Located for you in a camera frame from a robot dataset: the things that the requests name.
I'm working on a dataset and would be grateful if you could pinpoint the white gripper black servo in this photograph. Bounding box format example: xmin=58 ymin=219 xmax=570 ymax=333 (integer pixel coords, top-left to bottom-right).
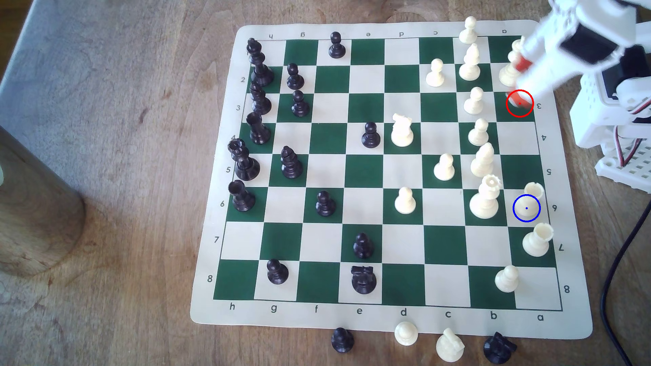
xmin=510 ymin=0 xmax=637 ymax=107

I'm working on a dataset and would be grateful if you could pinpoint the white rook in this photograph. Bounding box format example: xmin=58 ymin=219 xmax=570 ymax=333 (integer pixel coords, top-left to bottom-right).
xmin=514 ymin=182 xmax=545 ymax=223
xmin=522 ymin=223 xmax=554 ymax=257

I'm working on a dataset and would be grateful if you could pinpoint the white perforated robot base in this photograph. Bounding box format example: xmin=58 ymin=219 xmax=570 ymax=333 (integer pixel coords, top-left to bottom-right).
xmin=594 ymin=151 xmax=651 ymax=194

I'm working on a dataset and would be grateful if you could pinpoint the green and cream chess mat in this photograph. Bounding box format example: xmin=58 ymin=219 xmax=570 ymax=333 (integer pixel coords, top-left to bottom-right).
xmin=190 ymin=19 xmax=594 ymax=340

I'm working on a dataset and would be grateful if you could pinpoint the white bishop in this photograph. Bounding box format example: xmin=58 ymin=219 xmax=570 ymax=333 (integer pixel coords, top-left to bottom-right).
xmin=470 ymin=142 xmax=495 ymax=178
xmin=458 ymin=43 xmax=482 ymax=82

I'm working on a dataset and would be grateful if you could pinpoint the white pawn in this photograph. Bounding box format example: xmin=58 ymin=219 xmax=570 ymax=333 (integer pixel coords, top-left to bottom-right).
xmin=394 ymin=321 xmax=419 ymax=347
xmin=433 ymin=154 xmax=456 ymax=182
xmin=463 ymin=87 xmax=485 ymax=115
xmin=394 ymin=187 xmax=417 ymax=215
xmin=458 ymin=16 xmax=479 ymax=44
xmin=467 ymin=118 xmax=490 ymax=147
xmin=425 ymin=58 xmax=446 ymax=87
xmin=495 ymin=265 xmax=520 ymax=293

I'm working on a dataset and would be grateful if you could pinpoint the white queen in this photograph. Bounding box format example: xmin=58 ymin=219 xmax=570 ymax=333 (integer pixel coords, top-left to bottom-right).
xmin=468 ymin=174 xmax=501 ymax=220

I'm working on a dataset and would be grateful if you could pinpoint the white knight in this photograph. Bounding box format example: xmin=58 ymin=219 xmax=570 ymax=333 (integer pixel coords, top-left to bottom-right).
xmin=391 ymin=113 xmax=415 ymax=148
xmin=435 ymin=328 xmax=466 ymax=363

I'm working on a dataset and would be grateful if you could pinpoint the black pawn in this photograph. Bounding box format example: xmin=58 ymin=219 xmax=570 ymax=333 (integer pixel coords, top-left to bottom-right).
xmin=331 ymin=327 xmax=355 ymax=354
xmin=286 ymin=63 xmax=305 ymax=90
xmin=267 ymin=259 xmax=290 ymax=285
xmin=291 ymin=90 xmax=310 ymax=118
xmin=315 ymin=190 xmax=336 ymax=217
xmin=353 ymin=233 xmax=375 ymax=260
xmin=361 ymin=121 xmax=381 ymax=149
xmin=328 ymin=32 xmax=347 ymax=59

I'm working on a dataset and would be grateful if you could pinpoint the black bishop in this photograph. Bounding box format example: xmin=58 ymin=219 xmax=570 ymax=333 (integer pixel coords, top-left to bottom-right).
xmin=249 ymin=82 xmax=273 ymax=116
xmin=280 ymin=146 xmax=304 ymax=180

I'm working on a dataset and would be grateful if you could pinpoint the black knight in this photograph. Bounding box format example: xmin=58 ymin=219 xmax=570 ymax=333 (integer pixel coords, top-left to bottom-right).
xmin=350 ymin=265 xmax=377 ymax=295
xmin=482 ymin=332 xmax=518 ymax=365

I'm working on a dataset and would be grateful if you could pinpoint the black king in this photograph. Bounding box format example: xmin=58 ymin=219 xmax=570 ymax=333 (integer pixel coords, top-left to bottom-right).
xmin=246 ymin=38 xmax=275 ymax=86

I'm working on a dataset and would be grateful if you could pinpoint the black rook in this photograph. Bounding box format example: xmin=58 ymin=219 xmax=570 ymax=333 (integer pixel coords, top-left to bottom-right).
xmin=228 ymin=180 xmax=256 ymax=212
xmin=245 ymin=112 xmax=271 ymax=145

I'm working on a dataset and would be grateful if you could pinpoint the black queen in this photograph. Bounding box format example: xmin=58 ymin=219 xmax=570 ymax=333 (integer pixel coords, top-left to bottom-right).
xmin=227 ymin=139 xmax=261 ymax=182

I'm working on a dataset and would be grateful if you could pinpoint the red black white servo wire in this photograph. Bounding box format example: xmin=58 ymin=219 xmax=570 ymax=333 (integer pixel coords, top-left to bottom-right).
xmin=613 ymin=97 xmax=651 ymax=167

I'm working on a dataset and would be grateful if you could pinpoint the black cable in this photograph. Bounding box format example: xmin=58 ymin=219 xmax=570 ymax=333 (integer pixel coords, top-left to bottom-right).
xmin=599 ymin=200 xmax=651 ymax=366

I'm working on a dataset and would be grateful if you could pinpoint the round wooden post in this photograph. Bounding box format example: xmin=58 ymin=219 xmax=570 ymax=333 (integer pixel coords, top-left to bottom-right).
xmin=0 ymin=126 xmax=86 ymax=278

